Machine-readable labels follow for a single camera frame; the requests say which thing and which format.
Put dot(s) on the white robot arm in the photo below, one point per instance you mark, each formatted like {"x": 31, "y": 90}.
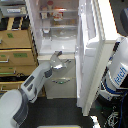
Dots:
{"x": 14, "y": 103}

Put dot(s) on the white fridge door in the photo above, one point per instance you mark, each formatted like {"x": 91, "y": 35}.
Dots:
{"x": 95, "y": 41}

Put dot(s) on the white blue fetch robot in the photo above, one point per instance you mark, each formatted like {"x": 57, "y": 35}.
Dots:
{"x": 115, "y": 82}

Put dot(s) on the white fridge body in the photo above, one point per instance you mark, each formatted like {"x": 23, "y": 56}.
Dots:
{"x": 54, "y": 24}

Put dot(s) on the upper fridge drawer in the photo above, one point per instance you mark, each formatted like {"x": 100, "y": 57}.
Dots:
{"x": 66, "y": 71}

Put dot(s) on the wooden drawer cabinet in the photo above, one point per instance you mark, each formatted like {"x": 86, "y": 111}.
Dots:
{"x": 18, "y": 55}

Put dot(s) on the fridge drawer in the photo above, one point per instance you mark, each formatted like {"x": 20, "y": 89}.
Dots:
{"x": 66, "y": 71}
{"x": 61, "y": 88}

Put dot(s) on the grey box on cabinet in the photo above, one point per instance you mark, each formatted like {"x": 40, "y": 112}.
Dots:
{"x": 11, "y": 11}

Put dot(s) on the lower fridge drawer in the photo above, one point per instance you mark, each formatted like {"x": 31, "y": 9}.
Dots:
{"x": 61, "y": 88}

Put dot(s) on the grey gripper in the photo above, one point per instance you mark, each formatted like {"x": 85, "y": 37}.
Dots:
{"x": 56, "y": 63}

